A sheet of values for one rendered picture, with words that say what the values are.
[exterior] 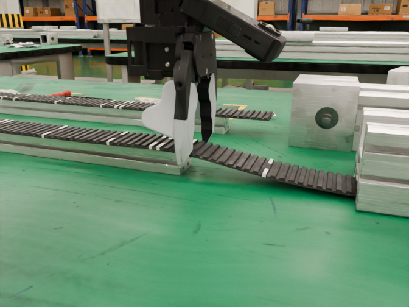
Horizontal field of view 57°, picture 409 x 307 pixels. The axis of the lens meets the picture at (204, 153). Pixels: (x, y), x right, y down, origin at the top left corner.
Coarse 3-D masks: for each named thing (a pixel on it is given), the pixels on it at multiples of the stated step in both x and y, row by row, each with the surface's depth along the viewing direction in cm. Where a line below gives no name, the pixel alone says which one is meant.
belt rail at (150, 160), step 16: (0, 144) 54; (16, 144) 54; (32, 144) 53; (48, 144) 51; (64, 144) 51; (80, 144) 50; (96, 144) 49; (80, 160) 50; (96, 160) 50; (112, 160) 49; (128, 160) 48; (144, 160) 48; (160, 160) 47; (176, 160) 46
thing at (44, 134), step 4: (52, 128) 54; (56, 128) 54; (60, 128) 54; (64, 128) 54; (40, 132) 52; (44, 132) 52; (48, 132) 52; (52, 132) 52; (36, 136) 51; (40, 136) 51; (44, 136) 51
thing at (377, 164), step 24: (384, 120) 41; (408, 120) 40; (360, 144) 42; (384, 144) 35; (408, 144) 34; (360, 168) 38; (384, 168) 35; (408, 168) 35; (360, 192) 37; (384, 192) 36; (408, 192) 35; (408, 216) 36
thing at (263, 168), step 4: (260, 160) 45; (264, 160) 46; (268, 160) 46; (272, 160) 46; (256, 164) 45; (260, 164) 44; (264, 164) 45; (268, 164) 45; (272, 164) 45; (256, 168) 43; (260, 168) 44; (264, 168) 44; (268, 168) 44; (272, 168) 44; (252, 172) 42; (256, 172) 42; (260, 172) 43; (264, 172) 42; (268, 172) 43; (260, 176) 42; (264, 176) 42
